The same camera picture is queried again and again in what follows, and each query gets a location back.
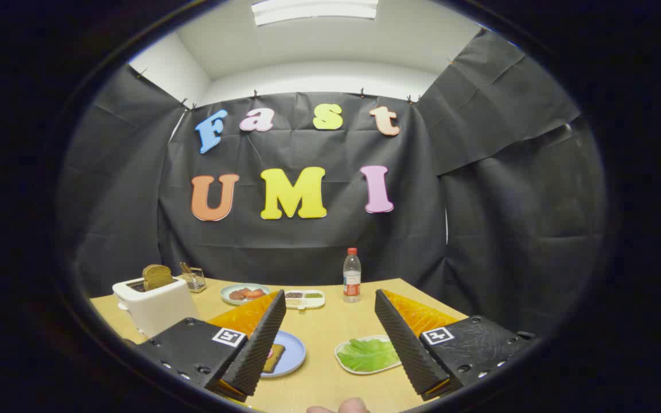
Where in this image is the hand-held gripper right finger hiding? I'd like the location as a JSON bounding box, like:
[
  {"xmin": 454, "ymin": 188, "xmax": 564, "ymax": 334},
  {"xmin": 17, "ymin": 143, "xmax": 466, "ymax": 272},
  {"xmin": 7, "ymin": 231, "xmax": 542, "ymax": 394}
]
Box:
[{"xmin": 374, "ymin": 289, "xmax": 538, "ymax": 402}]

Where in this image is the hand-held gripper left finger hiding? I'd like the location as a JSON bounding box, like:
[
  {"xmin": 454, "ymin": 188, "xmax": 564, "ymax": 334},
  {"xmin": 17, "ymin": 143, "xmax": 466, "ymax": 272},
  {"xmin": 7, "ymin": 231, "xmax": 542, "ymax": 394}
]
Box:
[{"xmin": 134, "ymin": 289, "xmax": 287, "ymax": 402}]

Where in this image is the green lettuce leaf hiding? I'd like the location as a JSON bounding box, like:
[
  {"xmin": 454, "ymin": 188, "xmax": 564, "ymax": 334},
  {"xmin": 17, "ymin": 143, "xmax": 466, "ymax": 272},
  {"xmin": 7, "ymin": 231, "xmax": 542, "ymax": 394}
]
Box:
[{"xmin": 337, "ymin": 338, "xmax": 401, "ymax": 372}]

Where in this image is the dark brown bread slice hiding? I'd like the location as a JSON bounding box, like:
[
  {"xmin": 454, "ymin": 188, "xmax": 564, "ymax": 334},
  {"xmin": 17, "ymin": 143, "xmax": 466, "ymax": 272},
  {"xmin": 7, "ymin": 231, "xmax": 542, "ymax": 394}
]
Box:
[{"xmin": 142, "ymin": 264, "xmax": 175, "ymax": 291}]

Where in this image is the light brown bread slice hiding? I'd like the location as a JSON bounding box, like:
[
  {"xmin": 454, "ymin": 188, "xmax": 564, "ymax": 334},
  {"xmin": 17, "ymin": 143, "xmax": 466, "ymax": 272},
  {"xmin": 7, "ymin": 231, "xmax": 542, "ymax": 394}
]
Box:
[{"xmin": 263, "ymin": 343, "xmax": 286, "ymax": 374}]

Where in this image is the blue round plate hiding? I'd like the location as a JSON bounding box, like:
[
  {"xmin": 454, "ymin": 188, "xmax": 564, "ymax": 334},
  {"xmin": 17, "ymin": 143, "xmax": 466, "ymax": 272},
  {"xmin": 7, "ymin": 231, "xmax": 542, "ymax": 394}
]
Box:
[{"xmin": 260, "ymin": 330, "xmax": 307, "ymax": 378}]

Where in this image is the white square plate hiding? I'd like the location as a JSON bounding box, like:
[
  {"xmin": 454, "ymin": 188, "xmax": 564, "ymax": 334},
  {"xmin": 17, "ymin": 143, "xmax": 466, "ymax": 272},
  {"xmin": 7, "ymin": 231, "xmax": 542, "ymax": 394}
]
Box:
[{"xmin": 335, "ymin": 335, "xmax": 403, "ymax": 376}]

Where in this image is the pale green round plate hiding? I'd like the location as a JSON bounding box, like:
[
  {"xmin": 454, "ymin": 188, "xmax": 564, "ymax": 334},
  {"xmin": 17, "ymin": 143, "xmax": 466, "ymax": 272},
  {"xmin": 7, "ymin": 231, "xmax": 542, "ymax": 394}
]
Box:
[{"xmin": 220, "ymin": 283, "xmax": 271, "ymax": 306}]

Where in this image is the white divided seed dish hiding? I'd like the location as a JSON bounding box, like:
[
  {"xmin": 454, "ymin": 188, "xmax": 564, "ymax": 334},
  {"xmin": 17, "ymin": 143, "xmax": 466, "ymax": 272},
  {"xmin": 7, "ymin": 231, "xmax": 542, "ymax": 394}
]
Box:
[{"xmin": 283, "ymin": 290, "xmax": 326, "ymax": 310}]

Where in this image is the clear bottle with red cap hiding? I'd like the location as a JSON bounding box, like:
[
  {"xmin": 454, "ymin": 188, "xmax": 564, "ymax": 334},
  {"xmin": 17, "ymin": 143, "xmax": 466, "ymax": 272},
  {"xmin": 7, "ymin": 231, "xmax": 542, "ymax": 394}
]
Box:
[{"xmin": 343, "ymin": 248, "xmax": 362, "ymax": 303}]

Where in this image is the white toaster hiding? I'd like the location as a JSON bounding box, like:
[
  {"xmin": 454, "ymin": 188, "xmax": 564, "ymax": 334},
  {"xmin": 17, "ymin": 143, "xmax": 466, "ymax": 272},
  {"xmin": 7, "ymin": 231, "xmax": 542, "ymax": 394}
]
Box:
[{"xmin": 112, "ymin": 276, "xmax": 199, "ymax": 339}]

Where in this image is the black backdrop cloth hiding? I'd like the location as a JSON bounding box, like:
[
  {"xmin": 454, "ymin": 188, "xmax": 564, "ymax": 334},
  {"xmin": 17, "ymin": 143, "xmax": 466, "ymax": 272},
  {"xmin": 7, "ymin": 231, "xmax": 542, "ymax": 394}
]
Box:
[{"xmin": 58, "ymin": 29, "xmax": 606, "ymax": 339}]

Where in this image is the ceiling light panel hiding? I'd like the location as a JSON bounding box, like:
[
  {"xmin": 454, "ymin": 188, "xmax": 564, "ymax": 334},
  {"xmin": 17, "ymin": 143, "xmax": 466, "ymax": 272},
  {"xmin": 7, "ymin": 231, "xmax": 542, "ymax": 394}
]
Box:
[{"xmin": 251, "ymin": 0, "xmax": 378, "ymax": 26}]

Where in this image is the wire mesh utensil holder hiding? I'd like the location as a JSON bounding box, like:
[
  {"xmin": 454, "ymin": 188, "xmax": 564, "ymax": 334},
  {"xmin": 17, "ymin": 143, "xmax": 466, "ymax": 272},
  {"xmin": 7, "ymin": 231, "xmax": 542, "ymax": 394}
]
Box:
[{"xmin": 184, "ymin": 267, "xmax": 208, "ymax": 294}]

